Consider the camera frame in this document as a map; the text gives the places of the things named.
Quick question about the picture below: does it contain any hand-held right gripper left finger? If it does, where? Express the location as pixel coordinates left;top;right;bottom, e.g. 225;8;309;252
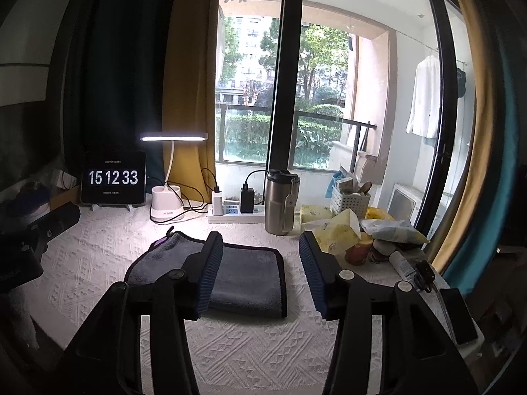
54;231;225;395

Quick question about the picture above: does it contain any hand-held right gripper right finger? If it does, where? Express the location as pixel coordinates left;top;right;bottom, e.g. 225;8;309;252
298;231;481;395

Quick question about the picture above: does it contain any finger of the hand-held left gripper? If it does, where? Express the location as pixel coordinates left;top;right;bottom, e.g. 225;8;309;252
25;202;82;252

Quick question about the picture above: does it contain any grey towel with dark trim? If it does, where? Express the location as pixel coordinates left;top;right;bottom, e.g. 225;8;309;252
124;231;289;320

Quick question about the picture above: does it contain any person's left forearm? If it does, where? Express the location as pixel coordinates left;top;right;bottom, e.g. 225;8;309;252
0;286;38;350

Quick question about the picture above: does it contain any blue and white object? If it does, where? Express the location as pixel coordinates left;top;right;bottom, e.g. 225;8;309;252
6;187;52;220

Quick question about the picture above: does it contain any large yellow tissue packet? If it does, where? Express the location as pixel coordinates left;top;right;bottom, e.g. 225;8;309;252
302;208;364;256

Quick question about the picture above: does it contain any orange round jar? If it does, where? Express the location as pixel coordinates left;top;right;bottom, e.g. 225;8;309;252
345;243;374;267

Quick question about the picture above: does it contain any white power strip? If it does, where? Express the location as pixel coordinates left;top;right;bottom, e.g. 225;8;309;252
207;205;266;225

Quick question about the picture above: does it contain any white textured tablecloth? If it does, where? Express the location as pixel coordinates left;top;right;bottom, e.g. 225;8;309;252
25;201;484;395

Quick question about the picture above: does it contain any black tablet showing clock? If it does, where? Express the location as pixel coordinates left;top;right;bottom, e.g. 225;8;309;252
81;150;148;205

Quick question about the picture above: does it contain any white charger plug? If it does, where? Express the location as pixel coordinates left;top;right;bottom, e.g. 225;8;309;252
211;187;225;217

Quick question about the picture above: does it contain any white tablet stand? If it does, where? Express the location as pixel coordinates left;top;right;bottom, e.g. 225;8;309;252
90;202;137;212

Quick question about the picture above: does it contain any stainless steel tumbler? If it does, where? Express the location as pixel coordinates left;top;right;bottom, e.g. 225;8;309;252
264;169;301;236

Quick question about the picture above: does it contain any white desk lamp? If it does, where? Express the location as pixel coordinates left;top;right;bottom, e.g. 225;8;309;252
139;132;209;223

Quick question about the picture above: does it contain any white plastic basket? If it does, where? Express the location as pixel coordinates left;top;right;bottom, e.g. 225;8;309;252
329;188;372;220

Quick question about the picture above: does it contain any black charger plug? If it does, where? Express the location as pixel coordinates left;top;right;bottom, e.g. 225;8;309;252
240;187;256;214

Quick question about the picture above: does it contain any pale snack bag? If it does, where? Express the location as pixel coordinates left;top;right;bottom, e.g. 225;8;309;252
361;218;430;245

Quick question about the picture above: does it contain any blue cloth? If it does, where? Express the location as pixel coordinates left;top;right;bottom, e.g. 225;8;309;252
326;174;343;199

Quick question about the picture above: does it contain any white tube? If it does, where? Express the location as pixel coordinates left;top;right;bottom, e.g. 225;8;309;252
388;250;417;284

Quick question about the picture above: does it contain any black key fob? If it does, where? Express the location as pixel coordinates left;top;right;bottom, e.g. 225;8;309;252
413;260;438;294

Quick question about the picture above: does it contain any white appliance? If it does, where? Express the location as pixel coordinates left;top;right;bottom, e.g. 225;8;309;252
388;183;423;224

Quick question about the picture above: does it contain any black smartphone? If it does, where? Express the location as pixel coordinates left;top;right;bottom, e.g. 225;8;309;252
439;287;479;346

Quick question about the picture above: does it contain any dark green curtain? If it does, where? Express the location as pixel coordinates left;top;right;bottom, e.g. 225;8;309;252
62;0;184;198

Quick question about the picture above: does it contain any white hanging shirt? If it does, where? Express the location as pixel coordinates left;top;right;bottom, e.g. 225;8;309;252
406;54;441;139

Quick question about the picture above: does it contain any yellow and blue curtain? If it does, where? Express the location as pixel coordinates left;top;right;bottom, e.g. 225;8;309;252
428;0;527;297

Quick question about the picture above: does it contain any blue hanging garment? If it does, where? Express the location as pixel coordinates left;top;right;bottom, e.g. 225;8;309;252
456;67;469;100

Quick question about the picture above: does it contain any black charger cable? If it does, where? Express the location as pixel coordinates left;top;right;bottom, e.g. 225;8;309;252
244;169;268;190

